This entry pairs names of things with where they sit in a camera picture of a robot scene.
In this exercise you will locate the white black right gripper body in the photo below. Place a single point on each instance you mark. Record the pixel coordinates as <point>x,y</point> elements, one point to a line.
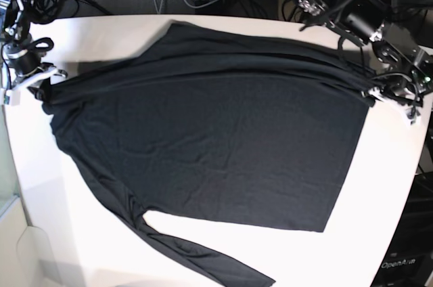
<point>25,69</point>

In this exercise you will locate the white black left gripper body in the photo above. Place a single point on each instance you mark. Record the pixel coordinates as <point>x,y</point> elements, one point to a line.
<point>400,92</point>

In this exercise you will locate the black long sleeve shirt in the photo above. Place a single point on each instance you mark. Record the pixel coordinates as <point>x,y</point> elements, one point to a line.
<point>215,126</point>

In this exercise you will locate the black OpenArm case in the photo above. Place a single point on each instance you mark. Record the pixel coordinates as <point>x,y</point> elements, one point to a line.
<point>408,260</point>

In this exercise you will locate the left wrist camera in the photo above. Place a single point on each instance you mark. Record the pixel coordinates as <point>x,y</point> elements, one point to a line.
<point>10,97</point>

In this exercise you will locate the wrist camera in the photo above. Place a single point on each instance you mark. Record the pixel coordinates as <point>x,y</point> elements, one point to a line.
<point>10,97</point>
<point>413,117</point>

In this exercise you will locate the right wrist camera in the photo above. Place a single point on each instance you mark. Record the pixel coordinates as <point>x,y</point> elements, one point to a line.
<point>413,117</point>

